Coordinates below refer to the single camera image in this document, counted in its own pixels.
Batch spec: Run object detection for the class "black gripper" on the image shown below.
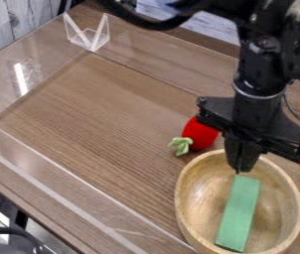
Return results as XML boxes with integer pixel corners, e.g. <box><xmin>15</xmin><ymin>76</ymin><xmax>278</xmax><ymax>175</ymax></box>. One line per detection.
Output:
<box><xmin>197</xmin><ymin>96</ymin><xmax>300</xmax><ymax>174</ymax></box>

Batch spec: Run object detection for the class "green rectangular block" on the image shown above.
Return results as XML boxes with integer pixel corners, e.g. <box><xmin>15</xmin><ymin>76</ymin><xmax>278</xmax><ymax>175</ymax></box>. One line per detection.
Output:
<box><xmin>216</xmin><ymin>175</ymin><xmax>262</xmax><ymax>253</ymax></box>

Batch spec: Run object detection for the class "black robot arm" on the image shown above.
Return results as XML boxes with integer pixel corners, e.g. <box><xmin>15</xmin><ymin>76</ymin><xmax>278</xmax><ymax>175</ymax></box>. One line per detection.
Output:
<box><xmin>165</xmin><ymin>0</ymin><xmax>300</xmax><ymax>172</ymax></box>

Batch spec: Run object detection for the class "brown wooden bowl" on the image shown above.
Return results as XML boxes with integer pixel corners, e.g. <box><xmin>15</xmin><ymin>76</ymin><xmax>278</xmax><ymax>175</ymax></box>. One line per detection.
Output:
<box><xmin>175</xmin><ymin>150</ymin><xmax>300</xmax><ymax>254</ymax></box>

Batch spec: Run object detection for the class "red plush strawberry toy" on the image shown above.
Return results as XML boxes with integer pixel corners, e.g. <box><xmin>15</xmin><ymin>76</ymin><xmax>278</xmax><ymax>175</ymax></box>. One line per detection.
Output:
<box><xmin>169</xmin><ymin>117</ymin><xmax>220</xmax><ymax>157</ymax></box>

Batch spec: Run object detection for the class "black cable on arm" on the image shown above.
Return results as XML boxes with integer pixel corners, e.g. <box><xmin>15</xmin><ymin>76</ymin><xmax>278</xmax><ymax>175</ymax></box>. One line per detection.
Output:
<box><xmin>98</xmin><ymin>0</ymin><xmax>300</xmax><ymax>121</ymax></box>

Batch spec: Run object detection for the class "clear acrylic corner bracket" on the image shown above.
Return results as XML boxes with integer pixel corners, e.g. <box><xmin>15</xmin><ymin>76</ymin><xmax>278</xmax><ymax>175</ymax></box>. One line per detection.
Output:
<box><xmin>63</xmin><ymin>13</ymin><xmax>110</xmax><ymax>53</ymax></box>

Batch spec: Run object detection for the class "clear acrylic tray wall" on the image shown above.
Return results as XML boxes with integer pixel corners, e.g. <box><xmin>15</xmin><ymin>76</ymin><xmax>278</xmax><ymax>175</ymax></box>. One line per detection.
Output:
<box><xmin>0</xmin><ymin>20</ymin><xmax>236</xmax><ymax>254</ymax></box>

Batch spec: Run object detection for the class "black cable lower left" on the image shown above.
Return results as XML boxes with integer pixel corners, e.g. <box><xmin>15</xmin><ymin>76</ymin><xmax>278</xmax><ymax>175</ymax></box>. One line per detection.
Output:
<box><xmin>0</xmin><ymin>227</ymin><xmax>45</xmax><ymax>254</ymax></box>

